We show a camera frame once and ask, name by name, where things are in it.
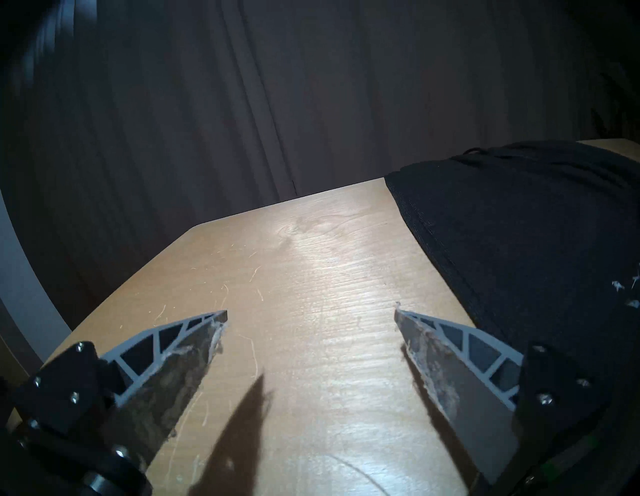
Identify grey pleated curtain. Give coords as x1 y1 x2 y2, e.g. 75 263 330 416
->
0 0 640 331

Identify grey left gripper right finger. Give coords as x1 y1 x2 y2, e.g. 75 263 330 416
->
394 308 609 485

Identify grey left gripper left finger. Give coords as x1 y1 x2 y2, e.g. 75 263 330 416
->
10 310 229 476

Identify white lint scraps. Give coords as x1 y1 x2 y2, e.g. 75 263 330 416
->
611 267 640 308

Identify black pants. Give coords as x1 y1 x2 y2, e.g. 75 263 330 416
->
384 140 640 496

